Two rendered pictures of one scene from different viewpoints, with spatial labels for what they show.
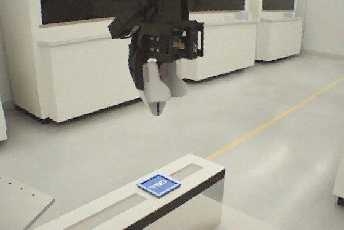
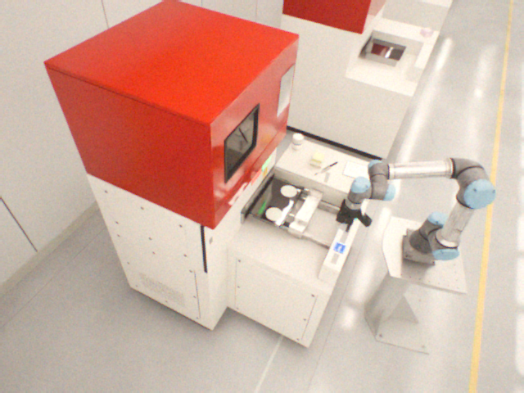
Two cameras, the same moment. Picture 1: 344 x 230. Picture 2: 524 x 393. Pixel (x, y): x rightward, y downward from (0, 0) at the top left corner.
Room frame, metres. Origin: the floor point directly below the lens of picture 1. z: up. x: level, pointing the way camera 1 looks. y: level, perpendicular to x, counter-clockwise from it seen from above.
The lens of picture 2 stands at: (1.46, -0.80, 2.58)
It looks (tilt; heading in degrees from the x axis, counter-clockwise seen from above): 47 degrees down; 160
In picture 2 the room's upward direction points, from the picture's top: 5 degrees clockwise
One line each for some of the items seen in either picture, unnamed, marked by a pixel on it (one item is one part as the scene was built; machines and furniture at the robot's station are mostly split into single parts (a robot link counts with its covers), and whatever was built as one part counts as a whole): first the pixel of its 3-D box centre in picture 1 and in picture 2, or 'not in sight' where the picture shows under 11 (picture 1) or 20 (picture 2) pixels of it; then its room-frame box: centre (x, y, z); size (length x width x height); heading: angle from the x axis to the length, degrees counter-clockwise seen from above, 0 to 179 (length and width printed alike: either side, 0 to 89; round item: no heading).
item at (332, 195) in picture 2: not in sight; (327, 173); (-0.10, 0.23, 0.89); 0.62 x 0.35 x 0.14; 47
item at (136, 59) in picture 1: (143, 60); not in sight; (0.50, 0.05, 1.19); 0.05 x 0.02 x 0.09; 137
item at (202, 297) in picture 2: not in sight; (199, 239); (-0.13, -0.65, 0.41); 0.82 x 0.71 x 0.82; 137
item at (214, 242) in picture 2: not in sight; (243, 199); (0.11, -0.40, 1.02); 0.82 x 0.03 x 0.40; 137
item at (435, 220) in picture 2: not in sight; (436, 225); (0.56, 0.55, 1.06); 0.13 x 0.12 x 0.14; 161
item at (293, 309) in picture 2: not in sight; (300, 249); (0.13, 0.03, 0.41); 0.97 x 0.64 x 0.82; 137
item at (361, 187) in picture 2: not in sight; (359, 189); (0.50, 0.02, 1.41); 0.09 x 0.08 x 0.11; 71
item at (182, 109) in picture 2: not in sight; (190, 106); (-0.11, -0.63, 1.52); 0.81 x 0.75 x 0.59; 137
